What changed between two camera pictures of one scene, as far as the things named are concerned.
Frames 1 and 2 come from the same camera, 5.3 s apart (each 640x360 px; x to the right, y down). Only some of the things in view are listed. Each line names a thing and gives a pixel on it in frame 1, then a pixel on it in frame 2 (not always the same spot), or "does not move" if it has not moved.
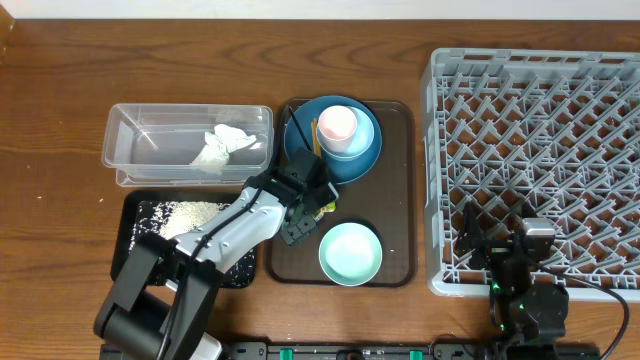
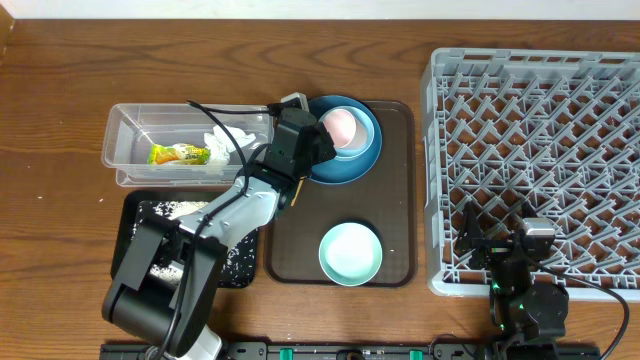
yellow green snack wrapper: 328,208 → 178,154
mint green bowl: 350,254 does not move
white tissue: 219,144 does not move
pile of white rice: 175,219 does not move
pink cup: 336,128 does not move
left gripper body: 307,205 → 321,148
